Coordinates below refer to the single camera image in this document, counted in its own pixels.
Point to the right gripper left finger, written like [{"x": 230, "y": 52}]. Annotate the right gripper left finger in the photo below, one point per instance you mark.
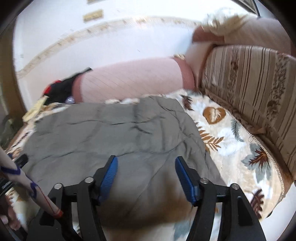
[{"x": 78, "y": 203}]

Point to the olive quilted hooded jacket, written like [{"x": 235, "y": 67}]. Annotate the olive quilted hooded jacket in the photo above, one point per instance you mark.
[{"x": 146, "y": 137}]

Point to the person's left hand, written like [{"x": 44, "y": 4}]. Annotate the person's left hand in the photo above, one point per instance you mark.
[{"x": 8, "y": 216}]

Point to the cream leaf-pattern fleece blanket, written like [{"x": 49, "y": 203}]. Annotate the cream leaf-pattern fleece blanket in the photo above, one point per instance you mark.
[{"x": 238, "y": 155}]

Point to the black phone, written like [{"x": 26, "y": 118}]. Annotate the black phone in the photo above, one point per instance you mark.
[{"x": 21, "y": 160}]

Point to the purple patterned item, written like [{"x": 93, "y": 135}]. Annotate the purple patterned item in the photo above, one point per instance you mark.
[{"x": 70, "y": 100}]

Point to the yellow patterned cloth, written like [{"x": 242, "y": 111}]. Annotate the yellow patterned cloth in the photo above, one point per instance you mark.
[{"x": 34, "y": 111}]

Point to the black garment pile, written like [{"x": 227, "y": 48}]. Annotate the black garment pile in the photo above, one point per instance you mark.
[{"x": 62, "y": 90}]

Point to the red garment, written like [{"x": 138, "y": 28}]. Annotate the red garment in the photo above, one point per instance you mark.
[{"x": 49, "y": 88}]

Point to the brown woven bed cover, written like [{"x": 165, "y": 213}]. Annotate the brown woven bed cover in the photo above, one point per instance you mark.
[{"x": 281, "y": 149}]

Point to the striped floral quilted bedding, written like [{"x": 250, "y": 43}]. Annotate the striped floral quilted bedding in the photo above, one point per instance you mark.
[{"x": 254, "y": 79}]

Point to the pink quilted bolster pillow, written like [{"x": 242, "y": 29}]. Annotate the pink quilted bolster pillow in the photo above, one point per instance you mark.
[{"x": 133, "y": 79}]

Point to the white crumpled cloth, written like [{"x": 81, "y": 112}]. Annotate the white crumpled cloth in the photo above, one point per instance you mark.
[{"x": 244, "y": 29}]

